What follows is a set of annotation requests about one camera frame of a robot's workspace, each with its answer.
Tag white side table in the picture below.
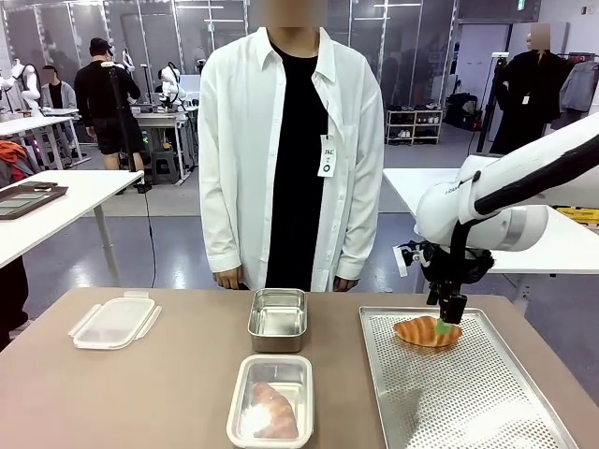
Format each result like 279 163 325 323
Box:
0 168 146 273

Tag clear plastic clip lid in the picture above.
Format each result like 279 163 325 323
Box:
226 354 314 449
67 290 163 352

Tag yellow flat object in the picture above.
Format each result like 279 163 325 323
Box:
555 206 599 229

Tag person's right hand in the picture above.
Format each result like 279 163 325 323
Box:
212 268 245 291

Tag black step stool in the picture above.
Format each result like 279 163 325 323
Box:
149 150 183 185

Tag white shoe rack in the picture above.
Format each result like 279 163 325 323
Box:
385 108 446 146

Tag black bags pile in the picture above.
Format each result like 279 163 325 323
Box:
446 92 484 131

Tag white background robot on desk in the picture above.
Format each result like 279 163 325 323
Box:
156 64 189 108

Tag grey hanging garment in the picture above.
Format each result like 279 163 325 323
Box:
558 60 599 114

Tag white background workbench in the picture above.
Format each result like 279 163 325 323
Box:
0 108 93 170

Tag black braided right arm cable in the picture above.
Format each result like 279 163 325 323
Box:
447 135 599 300

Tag brown rectangular tray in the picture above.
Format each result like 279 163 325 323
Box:
0 181 70 222

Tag man in black clothes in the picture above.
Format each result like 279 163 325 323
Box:
73 36 147 171

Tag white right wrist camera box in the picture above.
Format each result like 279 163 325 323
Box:
392 243 413 279

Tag small steel container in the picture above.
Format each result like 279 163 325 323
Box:
247 287 309 354

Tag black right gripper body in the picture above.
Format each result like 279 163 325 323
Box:
419 240 496 303

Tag person in white shirt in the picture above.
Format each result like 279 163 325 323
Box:
197 0 387 293

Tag orange red garment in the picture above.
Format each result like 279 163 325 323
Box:
0 139 30 184

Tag white hang tag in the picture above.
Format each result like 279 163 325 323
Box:
316 134 339 179

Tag large steel container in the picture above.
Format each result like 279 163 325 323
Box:
226 355 314 449

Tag golden brown bread loaf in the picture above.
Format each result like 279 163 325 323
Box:
251 381 300 441
393 315 464 349

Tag mannequin in black coat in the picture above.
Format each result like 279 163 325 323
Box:
488 22 570 156

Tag perforated metal baking tray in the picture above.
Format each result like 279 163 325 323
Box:
358 306 580 449

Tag black stand with white top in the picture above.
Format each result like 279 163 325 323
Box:
471 51 510 155

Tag seated person in grey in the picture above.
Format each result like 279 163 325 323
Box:
38 65 79 111

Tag large white table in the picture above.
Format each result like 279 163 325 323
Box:
382 167 599 276

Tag grey background desk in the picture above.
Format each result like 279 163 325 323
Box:
133 105 201 184

